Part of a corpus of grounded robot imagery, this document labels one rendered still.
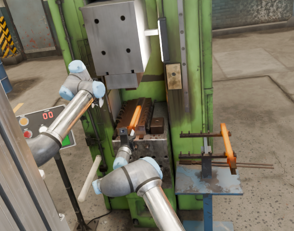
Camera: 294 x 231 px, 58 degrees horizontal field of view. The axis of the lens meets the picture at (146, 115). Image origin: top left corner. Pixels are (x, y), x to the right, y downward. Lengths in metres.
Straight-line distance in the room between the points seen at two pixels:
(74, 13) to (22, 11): 6.63
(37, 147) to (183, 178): 1.02
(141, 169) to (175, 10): 0.95
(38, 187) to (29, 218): 0.05
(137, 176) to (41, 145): 0.39
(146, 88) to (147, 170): 1.17
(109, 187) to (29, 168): 0.64
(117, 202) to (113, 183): 1.45
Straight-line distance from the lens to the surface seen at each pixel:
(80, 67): 1.33
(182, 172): 1.81
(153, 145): 1.79
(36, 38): 8.40
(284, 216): 2.57
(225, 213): 2.50
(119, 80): 1.66
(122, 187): 1.10
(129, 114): 1.95
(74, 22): 1.78
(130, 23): 1.54
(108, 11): 1.56
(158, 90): 2.18
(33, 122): 1.84
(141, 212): 2.34
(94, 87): 1.20
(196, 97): 1.83
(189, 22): 1.67
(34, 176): 0.52
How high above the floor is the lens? 1.91
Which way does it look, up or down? 29 degrees down
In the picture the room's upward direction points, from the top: 9 degrees counter-clockwise
